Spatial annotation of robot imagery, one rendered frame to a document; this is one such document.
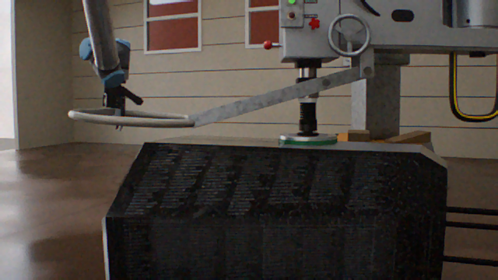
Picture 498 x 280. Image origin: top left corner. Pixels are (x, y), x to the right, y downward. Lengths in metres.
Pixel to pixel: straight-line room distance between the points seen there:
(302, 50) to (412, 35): 0.40
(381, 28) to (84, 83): 9.06
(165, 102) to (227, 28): 1.97
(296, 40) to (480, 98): 6.29
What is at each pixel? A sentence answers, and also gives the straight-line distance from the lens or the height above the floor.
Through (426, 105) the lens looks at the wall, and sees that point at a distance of 7.57.
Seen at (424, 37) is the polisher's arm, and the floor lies 1.20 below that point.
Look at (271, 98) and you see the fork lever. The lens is 1.55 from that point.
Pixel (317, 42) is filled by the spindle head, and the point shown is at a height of 1.18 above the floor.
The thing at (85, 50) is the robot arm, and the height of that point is 1.18.
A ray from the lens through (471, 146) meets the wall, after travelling 7.67.
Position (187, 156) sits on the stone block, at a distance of 1.56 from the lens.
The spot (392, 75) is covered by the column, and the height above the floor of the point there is 1.10.
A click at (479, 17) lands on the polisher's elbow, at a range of 1.75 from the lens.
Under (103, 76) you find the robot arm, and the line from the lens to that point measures 1.68.
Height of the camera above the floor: 0.99
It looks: 6 degrees down
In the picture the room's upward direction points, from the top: straight up
